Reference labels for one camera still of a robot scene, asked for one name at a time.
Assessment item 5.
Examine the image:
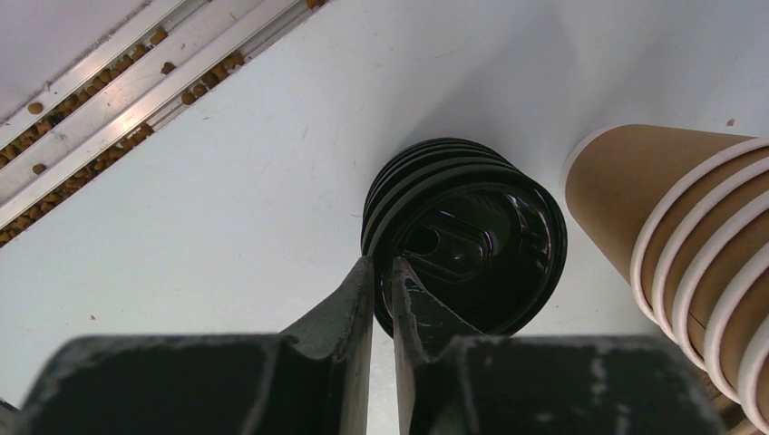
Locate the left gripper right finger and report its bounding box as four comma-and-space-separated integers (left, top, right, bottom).
391, 258, 725, 434

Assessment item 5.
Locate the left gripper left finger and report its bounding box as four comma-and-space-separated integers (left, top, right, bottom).
17, 257, 375, 434

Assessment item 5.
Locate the stack of black lids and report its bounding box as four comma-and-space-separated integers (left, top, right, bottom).
360, 137, 569, 339

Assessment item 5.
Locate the stack of paper cups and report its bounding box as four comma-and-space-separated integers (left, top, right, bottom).
561, 124, 768, 433

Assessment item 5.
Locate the aluminium frame rail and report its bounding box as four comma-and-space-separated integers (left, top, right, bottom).
1, 1, 319, 239

